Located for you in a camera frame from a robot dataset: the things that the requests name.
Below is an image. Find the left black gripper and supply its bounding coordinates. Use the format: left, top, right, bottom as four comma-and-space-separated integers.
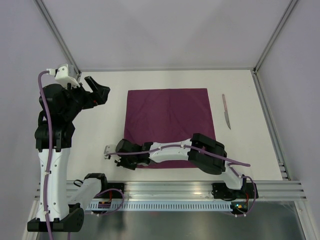
61, 76, 110, 120

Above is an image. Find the purple cloth napkin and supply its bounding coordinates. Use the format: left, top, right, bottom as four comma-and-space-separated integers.
124, 87, 217, 170

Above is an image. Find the knife with pink handle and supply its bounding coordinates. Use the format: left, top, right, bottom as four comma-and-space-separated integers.
222, 94, 231, 129

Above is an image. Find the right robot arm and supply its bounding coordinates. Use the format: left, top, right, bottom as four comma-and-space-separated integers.
115, 133, 250, 201

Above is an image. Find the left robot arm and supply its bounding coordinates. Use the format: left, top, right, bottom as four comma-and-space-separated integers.
27, 76, 110, 233

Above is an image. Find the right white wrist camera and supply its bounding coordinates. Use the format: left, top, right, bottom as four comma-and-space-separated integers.
103, 144, 116, 160

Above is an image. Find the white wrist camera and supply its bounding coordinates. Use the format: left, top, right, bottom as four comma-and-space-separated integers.
46, 63, 81, 89
103, 144, 116, 160

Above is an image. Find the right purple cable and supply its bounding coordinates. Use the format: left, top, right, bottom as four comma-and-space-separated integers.
104, 145, 258, 218

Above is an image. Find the aluminium front rail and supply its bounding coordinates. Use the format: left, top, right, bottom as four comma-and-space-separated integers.
34, 180, 308, 201

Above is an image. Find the aluminium rail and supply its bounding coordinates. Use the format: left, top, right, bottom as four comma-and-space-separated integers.
251, 70, 292, 181
34, 180, 308, 201

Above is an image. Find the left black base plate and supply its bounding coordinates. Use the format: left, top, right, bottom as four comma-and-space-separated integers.
100, 182, 125, 200

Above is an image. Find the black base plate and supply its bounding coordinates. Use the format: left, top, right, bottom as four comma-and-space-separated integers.
100, 182, 125, 200
211, 183, 259, 201

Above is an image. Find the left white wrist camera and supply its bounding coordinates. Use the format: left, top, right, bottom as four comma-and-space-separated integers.
46, 63, 81, 89

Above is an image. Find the left aluminium frame post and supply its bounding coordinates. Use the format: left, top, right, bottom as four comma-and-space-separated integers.
33, 0, 81, 78

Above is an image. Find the aluminium frame post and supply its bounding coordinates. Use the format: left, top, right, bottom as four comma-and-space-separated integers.
252, 0, 300, 74
33, 0, 81, 78

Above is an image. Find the white slotted cable duct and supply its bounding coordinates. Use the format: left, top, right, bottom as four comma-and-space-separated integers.
86, 201, 232, 212

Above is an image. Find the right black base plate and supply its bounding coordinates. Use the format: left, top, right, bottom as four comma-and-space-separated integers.
211, 183, 259, 201

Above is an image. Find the right side aluminium rail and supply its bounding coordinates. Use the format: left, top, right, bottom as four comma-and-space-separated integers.
251, 70, 292, 181

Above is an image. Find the right aluminium frame post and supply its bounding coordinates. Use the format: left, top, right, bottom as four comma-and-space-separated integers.
252, 0, 300, 74

